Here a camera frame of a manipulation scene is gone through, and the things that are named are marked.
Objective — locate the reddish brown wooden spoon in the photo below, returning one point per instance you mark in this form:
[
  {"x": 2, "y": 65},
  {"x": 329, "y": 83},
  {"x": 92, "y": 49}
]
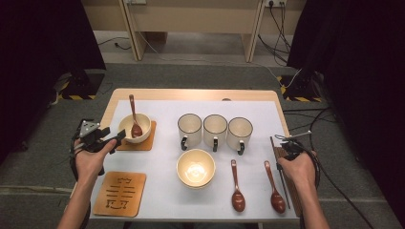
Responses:
[
  {"x": 136, "y": 130},
  {"x": 238, "y": 200},
  {"x": 277, "y": 202}
]

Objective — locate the wooden coaster with cutout pattern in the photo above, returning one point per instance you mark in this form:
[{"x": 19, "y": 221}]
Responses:
[
  {"x": 148, "y": 144},
  {"x": 141, "y": 191}
]

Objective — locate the white wall socket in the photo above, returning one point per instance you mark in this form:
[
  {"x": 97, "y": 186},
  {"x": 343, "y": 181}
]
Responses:
[{"x": 275, "y": 2}]

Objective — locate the cream ceramic bowl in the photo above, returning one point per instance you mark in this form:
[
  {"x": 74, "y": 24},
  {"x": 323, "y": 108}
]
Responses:
[
  {"x": 196, "y": 168},
  {"x": 144, "y": 125}
]

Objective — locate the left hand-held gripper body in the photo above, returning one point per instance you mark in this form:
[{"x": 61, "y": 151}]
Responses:
[{"x": 89, "y": 129}]

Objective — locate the row of brown chopsticks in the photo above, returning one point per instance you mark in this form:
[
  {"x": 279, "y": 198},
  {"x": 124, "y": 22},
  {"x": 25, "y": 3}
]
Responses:
[{"x": 294, "y": 200}]

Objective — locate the person's right hand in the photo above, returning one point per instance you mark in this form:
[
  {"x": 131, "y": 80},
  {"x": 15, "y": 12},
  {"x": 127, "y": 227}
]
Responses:
[{"x": 301, "y": 173}]

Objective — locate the black stand base striped tape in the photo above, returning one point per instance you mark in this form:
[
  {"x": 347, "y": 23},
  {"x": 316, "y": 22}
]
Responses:
[
  {"x": 86, "y": 84},
  {"x": 299, "y": 87}
]

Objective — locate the person's left hand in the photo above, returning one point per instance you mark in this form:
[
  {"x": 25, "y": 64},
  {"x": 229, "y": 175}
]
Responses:
[{"x": 89, "y": 165}]

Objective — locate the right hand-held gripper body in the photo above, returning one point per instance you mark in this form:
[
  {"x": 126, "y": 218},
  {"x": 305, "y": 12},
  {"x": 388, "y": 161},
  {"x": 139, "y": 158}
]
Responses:
[{"x": 291, "y": 149}]

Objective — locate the black curtain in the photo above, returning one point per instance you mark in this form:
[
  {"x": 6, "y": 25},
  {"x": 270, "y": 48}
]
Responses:
[
  {"x": 366, "y": 63},
  {"x": 31, "y": 47}
]

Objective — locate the beige wooden desk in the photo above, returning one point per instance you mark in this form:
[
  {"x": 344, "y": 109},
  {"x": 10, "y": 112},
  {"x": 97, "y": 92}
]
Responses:
[{"x": 191, "y": 19}]

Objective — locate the white table mat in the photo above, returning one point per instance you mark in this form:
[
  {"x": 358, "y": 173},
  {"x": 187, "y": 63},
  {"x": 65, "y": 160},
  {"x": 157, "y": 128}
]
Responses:
[{"x": 165, "y": 108}]

